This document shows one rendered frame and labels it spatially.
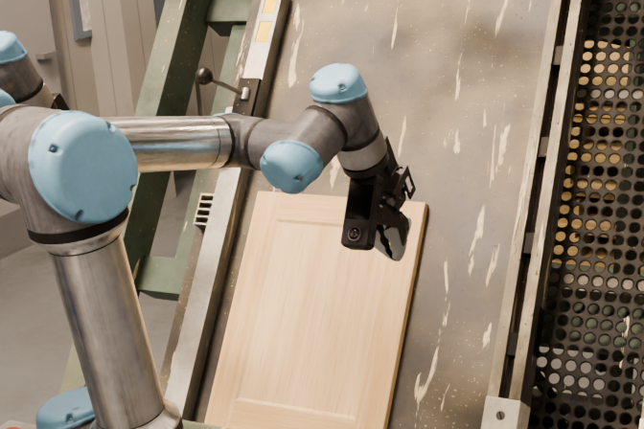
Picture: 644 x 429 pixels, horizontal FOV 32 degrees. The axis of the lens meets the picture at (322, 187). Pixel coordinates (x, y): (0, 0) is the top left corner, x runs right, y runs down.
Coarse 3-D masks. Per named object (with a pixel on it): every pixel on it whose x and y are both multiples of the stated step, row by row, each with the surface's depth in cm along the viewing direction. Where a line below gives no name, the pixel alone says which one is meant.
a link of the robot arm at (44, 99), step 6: (42, 90) 195; (48, 90) 197; (36, 96) 194; (42, 96) 195; (48, 96) 197; (24, 102) 194; (30, 102) 194; (36, 102) 195; (42, 102) 195; (48, 102) 197
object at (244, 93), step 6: (198, 72) 230; (204, 72) 230; (210, 72) 231; (198, 78) 230; (204, 78) 230; (210, 78) 230; (204, 84) 231; (222, 84) 233; (228, 84) 234; (234, 90) 235; (240, 90) 236; (246, 90) 236; (240, 96) 236; (246, 96) 236
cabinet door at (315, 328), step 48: (288, 240) 224; (336, 240) 220; (240, 288) 225; (288, 288) 220; (336, 288) 216; (384, 288) 212; (240, 336) 221; (288, 336) 217; (336, 336) 212; (384, 336) 208; (240, 384) 217; (288, 384) 213; (336, 384) 209; (384, 384) 205
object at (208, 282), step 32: (288, 0) 246; (256, 32) 243; (256, 64) 240; (224, 192) 232; (224, 224) 229; (224, 256) 228; (192, 288) 227; (192, 320) 224; (192, 352) 221; (192, 384) 220; (192, 416) 221
